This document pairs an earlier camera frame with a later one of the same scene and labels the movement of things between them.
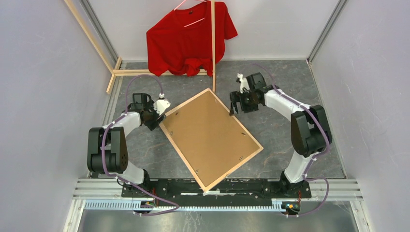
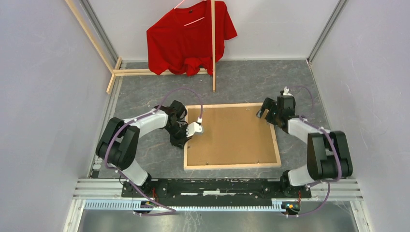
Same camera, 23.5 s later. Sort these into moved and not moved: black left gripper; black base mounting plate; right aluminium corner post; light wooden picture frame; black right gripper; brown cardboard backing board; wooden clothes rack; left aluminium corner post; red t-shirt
Moved: black left gripper; brown cardboard backing board; black right gripper; light wooden picture frame
Not moved: right aluminium corner post; left aluminium corner post; black base mounting plate; red t-shirt; wooden clothes rack
